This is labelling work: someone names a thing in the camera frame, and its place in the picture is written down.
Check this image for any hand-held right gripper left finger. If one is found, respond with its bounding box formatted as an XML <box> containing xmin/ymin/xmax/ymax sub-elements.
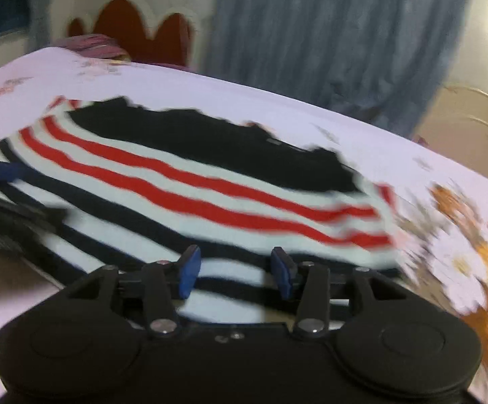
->
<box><xmin>65</xmin><ymin>244</ymin><xmax>203</xmax><ymax>340</ymax></box>

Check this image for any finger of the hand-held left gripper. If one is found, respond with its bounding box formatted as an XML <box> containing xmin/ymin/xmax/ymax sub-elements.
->
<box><xmin>0</xmin><ymin>161</ymin><xmax>32</xmax><ymax>182</ymax></box>

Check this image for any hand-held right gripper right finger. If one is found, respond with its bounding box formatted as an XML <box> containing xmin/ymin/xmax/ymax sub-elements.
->
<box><xmin>270</xmin><ymin>246</ymin><xmax>392</xmax><ymax>341</ymax></box>

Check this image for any striped knit sweater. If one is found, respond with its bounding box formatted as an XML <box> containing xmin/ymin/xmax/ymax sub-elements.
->
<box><xmin>0</xmin><ymin>95</ymin><xmax>401</xmax><ymax>325</ymax></box>

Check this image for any purple striped blanket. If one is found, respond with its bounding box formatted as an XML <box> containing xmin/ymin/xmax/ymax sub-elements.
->
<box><xmin>54</xmin><ymin>33</ymin><xmax>129</xmax><ymax>60</ymax></box>

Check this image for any narrow blue curtain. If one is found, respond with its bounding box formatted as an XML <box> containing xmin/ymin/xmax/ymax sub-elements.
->
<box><xmin>24</xmin><ymin>0</ymin><xmax>62</xmax><ymax>53</ymax></box>

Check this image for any red scalloped headboard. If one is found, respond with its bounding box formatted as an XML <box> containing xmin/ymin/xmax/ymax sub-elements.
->
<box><xmin>66</xmin><ymin>0</ymin><xmax>196</xmax><ymax>68</ymax></box>

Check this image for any cream arched headboard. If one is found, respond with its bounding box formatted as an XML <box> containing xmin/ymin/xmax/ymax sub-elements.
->
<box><xmin>414</xmin><ymin>84</ymin><xmax>488</xmax><ymax>196</ymax></box>

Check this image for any wide blue curtain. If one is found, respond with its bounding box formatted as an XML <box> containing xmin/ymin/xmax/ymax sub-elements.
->
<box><xmin>204</xmin><ymin>0</ymin><xmax>474</xmax><ymax>137</ymax></box>

